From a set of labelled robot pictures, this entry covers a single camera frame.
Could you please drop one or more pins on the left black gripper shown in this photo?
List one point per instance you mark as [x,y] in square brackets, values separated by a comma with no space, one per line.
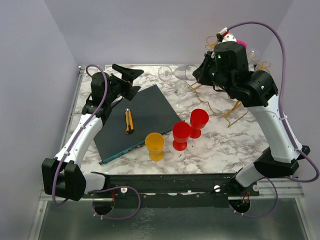
[128,76]

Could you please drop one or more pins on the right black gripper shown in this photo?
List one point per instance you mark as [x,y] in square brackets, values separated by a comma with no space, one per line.
[200,73]

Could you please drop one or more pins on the clear wine glass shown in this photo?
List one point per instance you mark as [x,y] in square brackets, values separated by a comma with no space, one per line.
[253,54]
[180,90]
[182,72]

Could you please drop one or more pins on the gold wire glass rack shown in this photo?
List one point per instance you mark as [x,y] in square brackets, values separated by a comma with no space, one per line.
[211,42]

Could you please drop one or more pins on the magenta plastic wine glass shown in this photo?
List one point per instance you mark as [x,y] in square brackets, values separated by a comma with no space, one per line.
[242,43]

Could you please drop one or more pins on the red plastic wine glass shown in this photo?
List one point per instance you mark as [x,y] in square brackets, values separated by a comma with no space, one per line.
[181,132]

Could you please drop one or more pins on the yellow plastic wine glass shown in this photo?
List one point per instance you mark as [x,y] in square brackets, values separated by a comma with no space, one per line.
[155,143]

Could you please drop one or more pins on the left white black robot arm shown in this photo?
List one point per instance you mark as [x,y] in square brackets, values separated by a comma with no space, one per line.
[80,135]

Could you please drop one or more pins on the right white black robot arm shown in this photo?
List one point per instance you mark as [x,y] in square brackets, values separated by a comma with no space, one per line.
[226,67]

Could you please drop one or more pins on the orange utility knife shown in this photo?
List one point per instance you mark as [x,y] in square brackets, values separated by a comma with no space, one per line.
[129,121]

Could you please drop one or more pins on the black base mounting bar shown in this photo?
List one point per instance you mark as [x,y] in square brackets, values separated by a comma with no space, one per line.
[156,190]

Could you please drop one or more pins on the dark blue network switch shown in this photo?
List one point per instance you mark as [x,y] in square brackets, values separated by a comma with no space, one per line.
[151,112]

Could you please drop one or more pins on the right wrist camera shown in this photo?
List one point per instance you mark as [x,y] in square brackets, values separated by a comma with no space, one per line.
[225,36]

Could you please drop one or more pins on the aluminium extrusion rail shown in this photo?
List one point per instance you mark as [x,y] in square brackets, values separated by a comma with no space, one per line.
[107,198]

